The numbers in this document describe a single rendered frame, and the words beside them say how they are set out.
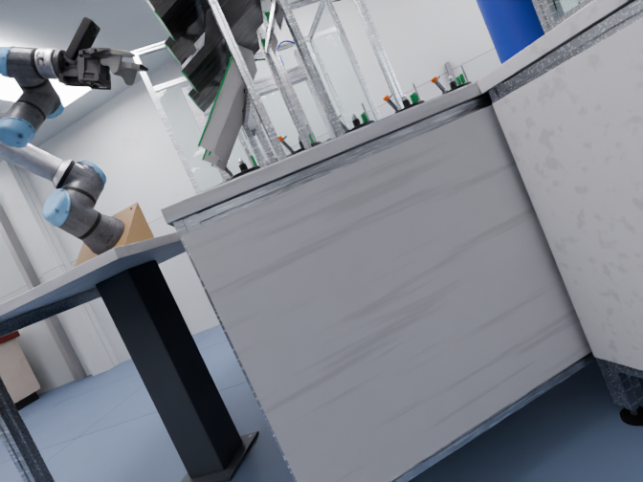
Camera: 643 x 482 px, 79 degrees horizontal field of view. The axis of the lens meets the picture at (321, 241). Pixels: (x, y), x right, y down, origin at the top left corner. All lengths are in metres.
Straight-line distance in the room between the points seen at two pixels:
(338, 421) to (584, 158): 0.69
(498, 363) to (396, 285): 0.30
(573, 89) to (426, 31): 3.48
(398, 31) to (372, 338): 3.71
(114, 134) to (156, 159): 0.61
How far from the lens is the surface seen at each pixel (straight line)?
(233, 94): 1.10
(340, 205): 0.80
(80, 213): 1.57
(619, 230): 0.90
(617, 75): 0.81
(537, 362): 1.06
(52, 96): 1.40
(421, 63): 4.20
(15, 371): 6.66
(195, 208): 0.77
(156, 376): 1.63
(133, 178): 5.21
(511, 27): 1.29
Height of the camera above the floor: 0.73
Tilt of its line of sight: 4 degrees down
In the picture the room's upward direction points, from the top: 24 degrees counter-clockwise
